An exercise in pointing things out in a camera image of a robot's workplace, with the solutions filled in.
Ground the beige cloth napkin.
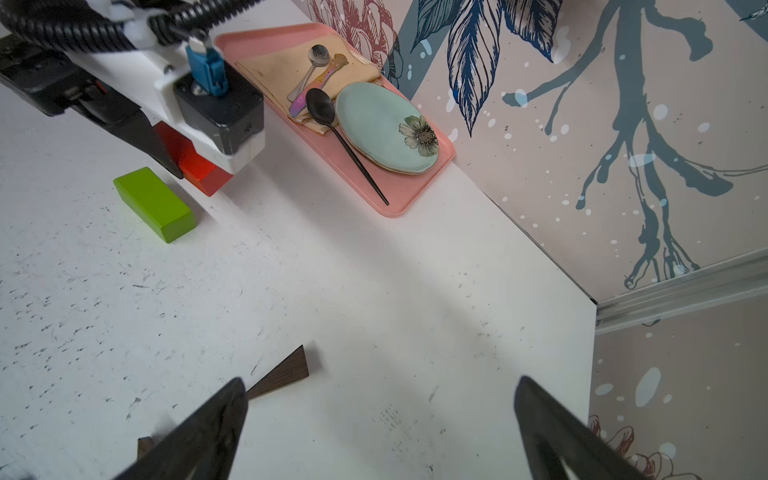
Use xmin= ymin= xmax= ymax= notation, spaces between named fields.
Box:
xmin=235 ymin=34 xmax=380 ymax=135

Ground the red rectangular block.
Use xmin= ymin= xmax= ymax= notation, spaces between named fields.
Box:
xmin=153 ymin=122 xmax=233 ymax=197

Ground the iridescent gold purple knife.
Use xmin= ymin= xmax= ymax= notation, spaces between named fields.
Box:
xmin=289 ymin=53 xmax=349 ymax=118

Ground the black spoon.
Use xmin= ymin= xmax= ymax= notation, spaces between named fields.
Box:
xmin=305 ymin=88 xmax=390 ymax=206

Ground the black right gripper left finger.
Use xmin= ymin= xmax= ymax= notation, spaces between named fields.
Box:
xmin=117 ymin=378 xmax=248 ymax=479

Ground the green rectangular block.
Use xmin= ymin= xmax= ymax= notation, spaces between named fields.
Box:
xmin=113 ymin=167 xmax=197 ymax=243

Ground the mint green flower plate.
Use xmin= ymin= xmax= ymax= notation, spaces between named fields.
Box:
xmin=335 ymin=82 xmax=439 ymax=175

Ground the dark brown wedge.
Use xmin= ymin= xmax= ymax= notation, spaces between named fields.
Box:
xmin=246 ymin=345 xmax=310 ymax=400
xmin=136 ymin=436 xmax=155 ymax=460

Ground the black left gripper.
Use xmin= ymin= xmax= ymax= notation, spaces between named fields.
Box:
xmin=1 ymin=35 xmax=183 ymax=179

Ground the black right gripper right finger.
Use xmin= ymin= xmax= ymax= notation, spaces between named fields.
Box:
xmin=514 ymin=376 xmax=643 ymax=480

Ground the silver spoon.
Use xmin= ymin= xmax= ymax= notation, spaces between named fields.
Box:
xmin=287 ymin=44 xmax=331 ymax=102

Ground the pink serving tray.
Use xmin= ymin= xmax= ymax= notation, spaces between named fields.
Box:
xmin=215 ymin=23 xmax=456 ymax=217

